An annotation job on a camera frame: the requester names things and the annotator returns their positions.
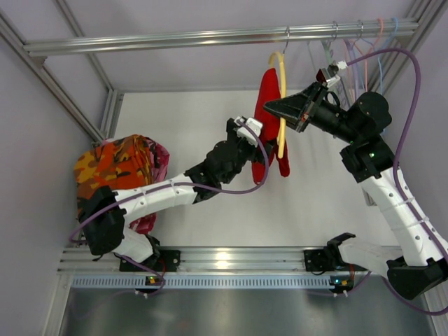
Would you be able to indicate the purple hanger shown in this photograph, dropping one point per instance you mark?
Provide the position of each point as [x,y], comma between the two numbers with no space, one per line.
[354,69]

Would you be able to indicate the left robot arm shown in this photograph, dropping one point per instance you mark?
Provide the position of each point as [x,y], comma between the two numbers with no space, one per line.
[105,219]

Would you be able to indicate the aluminium hanging rail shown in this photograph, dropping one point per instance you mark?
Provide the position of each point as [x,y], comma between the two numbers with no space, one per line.
[227,37]

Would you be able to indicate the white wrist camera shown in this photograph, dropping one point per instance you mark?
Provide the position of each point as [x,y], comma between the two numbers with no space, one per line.
[248,129]
[330,76]

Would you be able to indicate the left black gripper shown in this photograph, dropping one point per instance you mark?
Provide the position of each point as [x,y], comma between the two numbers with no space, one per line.
[243,144]

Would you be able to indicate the green hanger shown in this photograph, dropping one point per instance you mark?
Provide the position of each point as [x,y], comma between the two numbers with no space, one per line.
[326,44]

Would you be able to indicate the pink hanger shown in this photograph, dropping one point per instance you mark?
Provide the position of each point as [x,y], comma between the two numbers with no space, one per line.
[371,49]

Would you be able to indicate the red trousers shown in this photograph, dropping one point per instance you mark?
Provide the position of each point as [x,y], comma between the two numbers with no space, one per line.
[269,91]

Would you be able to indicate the grey slotted cable duct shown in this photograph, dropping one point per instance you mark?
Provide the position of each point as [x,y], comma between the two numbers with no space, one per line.
[208,282]

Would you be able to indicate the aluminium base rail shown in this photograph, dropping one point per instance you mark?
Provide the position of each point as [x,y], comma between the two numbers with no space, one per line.
[205,259]

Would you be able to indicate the orange camouflage garment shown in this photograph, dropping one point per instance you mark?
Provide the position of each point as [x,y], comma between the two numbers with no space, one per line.
[121,164]

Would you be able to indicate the yellow hanger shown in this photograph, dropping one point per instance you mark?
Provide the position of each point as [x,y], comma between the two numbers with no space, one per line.
[279,56]

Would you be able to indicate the pink camouflage garment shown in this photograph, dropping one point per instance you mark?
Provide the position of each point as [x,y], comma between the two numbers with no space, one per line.
[159,160]

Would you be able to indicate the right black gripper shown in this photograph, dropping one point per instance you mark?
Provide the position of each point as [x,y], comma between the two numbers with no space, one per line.
[311,107]

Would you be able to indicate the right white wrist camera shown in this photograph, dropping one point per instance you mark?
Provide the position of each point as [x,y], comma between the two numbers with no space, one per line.
[330,76]

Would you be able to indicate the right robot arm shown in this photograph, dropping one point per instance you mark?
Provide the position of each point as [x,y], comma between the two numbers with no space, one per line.
[419,264]

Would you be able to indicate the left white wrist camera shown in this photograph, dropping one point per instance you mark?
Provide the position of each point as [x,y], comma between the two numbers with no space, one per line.
[248,129]

